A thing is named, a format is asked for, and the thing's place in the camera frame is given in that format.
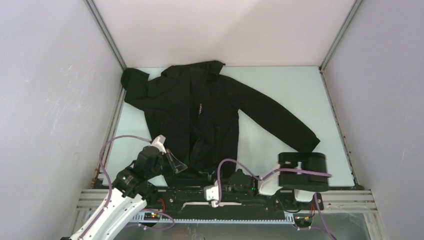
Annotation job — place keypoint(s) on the right aluminium frame post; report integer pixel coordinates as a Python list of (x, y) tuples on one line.
[(340, 34)]

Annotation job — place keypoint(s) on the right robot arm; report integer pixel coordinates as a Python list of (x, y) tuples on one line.
[(303, 173)]

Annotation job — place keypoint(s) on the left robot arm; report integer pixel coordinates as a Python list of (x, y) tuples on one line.
[(130, 193)]

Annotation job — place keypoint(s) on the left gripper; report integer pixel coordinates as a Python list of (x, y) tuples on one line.
[(173, 163)]

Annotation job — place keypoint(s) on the black jacket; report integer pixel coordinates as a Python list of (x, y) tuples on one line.
[(196, 109)]

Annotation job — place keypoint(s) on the grey slotted cable duct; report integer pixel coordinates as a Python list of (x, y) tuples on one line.
[(153, 218)]

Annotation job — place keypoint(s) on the left aluminium frame post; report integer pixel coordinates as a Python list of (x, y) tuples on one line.
[(100, 22)]

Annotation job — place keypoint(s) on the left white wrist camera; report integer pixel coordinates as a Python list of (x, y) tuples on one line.
[(158, 143)]

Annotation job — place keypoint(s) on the aluminium frame post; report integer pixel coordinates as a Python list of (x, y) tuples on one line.
[(100, 22), (340, 34)]

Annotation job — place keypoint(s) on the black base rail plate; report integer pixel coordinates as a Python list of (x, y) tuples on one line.
[(190, 202)]

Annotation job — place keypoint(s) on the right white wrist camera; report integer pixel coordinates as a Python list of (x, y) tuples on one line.
[(214, 200)]

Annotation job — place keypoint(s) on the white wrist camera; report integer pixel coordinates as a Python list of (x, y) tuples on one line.
[(214, 200), (158, 143)]

